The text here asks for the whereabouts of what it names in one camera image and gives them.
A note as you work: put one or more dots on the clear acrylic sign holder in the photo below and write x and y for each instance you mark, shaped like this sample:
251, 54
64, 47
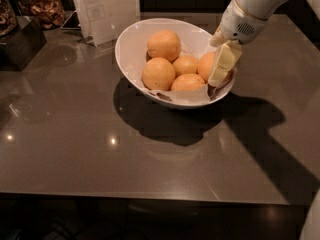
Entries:
102, 21

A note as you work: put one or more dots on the glass jar at left edge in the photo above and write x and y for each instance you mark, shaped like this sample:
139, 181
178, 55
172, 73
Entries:
8, 19

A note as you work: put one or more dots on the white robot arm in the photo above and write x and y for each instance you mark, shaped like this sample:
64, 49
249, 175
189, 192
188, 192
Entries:
303, 179

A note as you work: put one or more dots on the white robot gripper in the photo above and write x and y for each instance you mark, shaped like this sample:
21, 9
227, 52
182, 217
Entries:
237, 24

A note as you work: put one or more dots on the white oval bowl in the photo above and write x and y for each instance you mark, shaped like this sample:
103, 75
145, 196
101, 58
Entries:
131, 46

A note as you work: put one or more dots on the middle small orange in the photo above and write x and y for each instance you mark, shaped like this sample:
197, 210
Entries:
185, 64

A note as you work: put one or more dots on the dark wooden block stand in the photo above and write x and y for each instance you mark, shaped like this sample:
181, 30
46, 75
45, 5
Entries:
20, 46

